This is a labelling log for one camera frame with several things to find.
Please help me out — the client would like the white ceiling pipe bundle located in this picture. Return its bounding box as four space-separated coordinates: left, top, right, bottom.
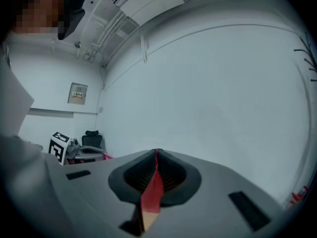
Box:
83 8 140 64

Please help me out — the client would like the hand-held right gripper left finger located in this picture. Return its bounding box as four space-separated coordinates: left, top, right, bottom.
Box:
46 148 158 238

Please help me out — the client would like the white ceiling air conditioner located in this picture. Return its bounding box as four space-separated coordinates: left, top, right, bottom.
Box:
110 0 185 26

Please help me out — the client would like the black office chair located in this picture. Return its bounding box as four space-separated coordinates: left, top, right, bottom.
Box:
81 130 103 149

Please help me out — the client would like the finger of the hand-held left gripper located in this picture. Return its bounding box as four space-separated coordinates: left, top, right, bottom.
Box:
79 145 106 155
73 154 105 161

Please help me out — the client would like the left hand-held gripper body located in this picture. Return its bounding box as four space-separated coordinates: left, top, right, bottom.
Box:
48 131 81 166

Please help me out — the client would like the red floor object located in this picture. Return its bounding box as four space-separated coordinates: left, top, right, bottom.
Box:
288 185 310 206

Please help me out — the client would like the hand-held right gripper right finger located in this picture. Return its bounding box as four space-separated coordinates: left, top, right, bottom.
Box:
146 148 286 238

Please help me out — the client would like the person's head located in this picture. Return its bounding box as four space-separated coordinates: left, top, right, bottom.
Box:
9 0 68 34

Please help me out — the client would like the black head-worn camera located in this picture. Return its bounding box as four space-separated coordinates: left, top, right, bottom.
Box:
57 0 89 41

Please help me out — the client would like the black coat rack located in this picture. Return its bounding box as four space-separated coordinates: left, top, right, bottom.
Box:
293 32 317 82

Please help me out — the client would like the grey wall electrical panel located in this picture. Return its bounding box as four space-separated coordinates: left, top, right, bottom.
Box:
67 82 88 106

